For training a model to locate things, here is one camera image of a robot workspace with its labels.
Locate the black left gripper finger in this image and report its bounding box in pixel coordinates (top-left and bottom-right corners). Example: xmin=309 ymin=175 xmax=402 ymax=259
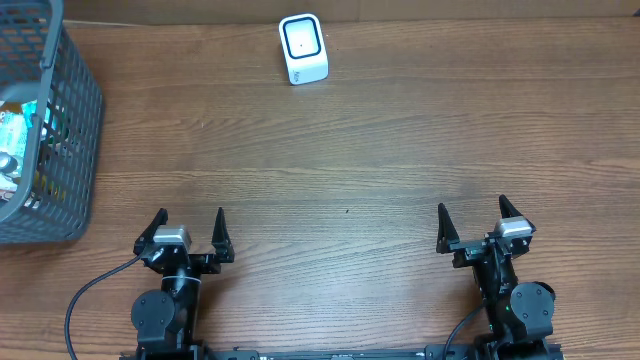
xmin=133 ymin=208 xmax=168 ymax=255
xmin=211 ymin=207 xmax=235 ymax=263

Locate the teal white carton pack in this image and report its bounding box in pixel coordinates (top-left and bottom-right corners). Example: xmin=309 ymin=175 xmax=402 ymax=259
xmin=21 ymin=100 xmax=54 ymax=128

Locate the grey plastic mesh basket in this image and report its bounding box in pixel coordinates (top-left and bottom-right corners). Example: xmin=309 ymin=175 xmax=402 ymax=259
xmin=1 ymin=0 xmax=105 ymax=244

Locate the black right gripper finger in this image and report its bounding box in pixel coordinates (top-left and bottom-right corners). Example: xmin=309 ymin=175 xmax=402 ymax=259
xmin=436 ymin=203 xmax=460 ymax=254
xmin=499 ymin=194 xmax=522 ymax=219

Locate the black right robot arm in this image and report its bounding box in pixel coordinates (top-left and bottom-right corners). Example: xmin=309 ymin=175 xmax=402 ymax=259
xmin=436 ymin=195 xmax=564 ymax=360

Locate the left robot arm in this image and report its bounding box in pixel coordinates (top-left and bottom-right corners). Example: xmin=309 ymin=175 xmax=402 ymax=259
xmin=131 ymin=208 xmax=235 ymax=359

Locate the teal white packet in basket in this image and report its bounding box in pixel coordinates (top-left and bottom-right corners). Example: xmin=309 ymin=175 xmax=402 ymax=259
xmin=1 ymin=111 xmax=29 ymax=167

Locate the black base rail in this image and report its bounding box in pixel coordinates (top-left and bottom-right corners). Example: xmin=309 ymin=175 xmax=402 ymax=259
xmin=209 ymin=344 xmax=481 ymax=360

